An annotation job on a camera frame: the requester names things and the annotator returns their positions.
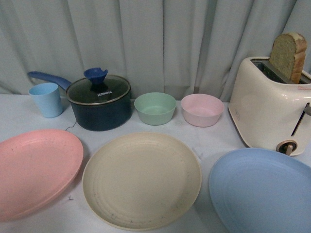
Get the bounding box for green bowl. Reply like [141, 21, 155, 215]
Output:
[134, 92, 176, 126]

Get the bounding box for dark blue saucepan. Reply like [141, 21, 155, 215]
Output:
[28, 71, 132, 131]

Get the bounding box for pink bowl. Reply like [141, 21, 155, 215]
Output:
[181, 94, 225, 127]

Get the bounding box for glass pot lid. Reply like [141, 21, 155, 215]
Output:
[66, 67, 131, 105]

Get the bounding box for beige plate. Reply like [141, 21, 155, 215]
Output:
[82, 132, 202, 231]

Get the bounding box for grey curtain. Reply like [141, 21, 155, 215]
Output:
[0, 0, 311, 101]

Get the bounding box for light blue cup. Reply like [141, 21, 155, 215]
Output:
[29, 83, 63, 118]

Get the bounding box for cream toaster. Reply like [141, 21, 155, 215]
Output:
[228, 57, 311, 156]

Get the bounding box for blue plate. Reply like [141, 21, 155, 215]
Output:
[209, 149, 311, 233]

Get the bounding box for pink plate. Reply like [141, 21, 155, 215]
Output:
[0, 129, 84, 222]

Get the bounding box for bread slice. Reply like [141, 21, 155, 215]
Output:
[269, 32, 308, 84]

